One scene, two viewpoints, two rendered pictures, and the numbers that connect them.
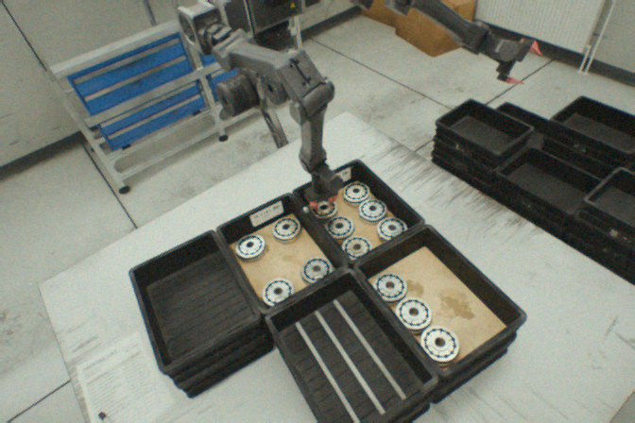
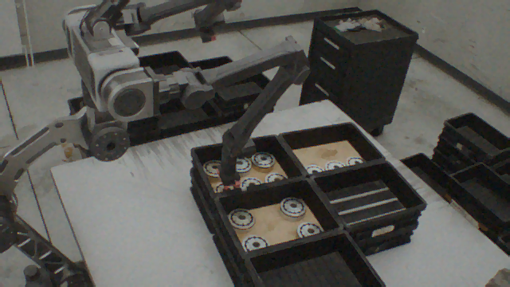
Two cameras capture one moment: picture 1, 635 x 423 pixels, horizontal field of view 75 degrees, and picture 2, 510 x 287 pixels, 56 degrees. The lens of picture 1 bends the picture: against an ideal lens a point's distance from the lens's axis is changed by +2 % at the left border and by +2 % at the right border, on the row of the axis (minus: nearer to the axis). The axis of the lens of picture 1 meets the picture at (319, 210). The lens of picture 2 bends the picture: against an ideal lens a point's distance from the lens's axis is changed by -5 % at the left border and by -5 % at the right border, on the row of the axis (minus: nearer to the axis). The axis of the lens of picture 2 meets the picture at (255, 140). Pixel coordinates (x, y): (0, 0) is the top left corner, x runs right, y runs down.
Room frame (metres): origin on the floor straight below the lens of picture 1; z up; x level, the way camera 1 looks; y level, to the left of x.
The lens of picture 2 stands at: (1.03, 1.47, 2.22)
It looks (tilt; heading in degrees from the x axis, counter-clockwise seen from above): 36 degrees down; 267
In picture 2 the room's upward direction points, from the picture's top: 8 degrees clockwise
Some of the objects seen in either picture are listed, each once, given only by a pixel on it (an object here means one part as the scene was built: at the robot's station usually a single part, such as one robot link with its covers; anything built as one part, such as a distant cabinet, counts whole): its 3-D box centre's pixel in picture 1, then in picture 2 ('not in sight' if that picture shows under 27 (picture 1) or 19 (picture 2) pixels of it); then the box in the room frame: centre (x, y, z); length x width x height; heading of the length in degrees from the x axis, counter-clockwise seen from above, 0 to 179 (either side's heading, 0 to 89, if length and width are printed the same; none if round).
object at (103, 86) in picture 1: (145, 93); not in sight; (2.51, 1.01, 0.60); 0.72 x 0.03 x 0.56; 122
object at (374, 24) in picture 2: not in sight; (374, 22); (0.09, -1.89, 0.88); 0.29 x 0.22 x 0.03; 32
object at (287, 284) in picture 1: (278, 292); (310, 232); (0.70, 0.17, 0.86); 0.10 x 0.10 x 0.01
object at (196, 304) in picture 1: (197, 301); (313, 285); (0.71, 0.42, 0.87); 0.40 x 0.30 x 0.11; 24
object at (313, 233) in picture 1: (281, 256); (276, 224); (0.83, 0.15, 0.87); 0.40 x 0.30 x 0.11; 24
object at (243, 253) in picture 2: (279, 247); (278, 214); (0.83, 0.15, 0.92); 0.40 x 0.30 x 0.02; 24
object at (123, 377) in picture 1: (120, 386); not in sight; (0.55, 0.71, 0.70); 0.33 x 0.23 x 0.01; 32
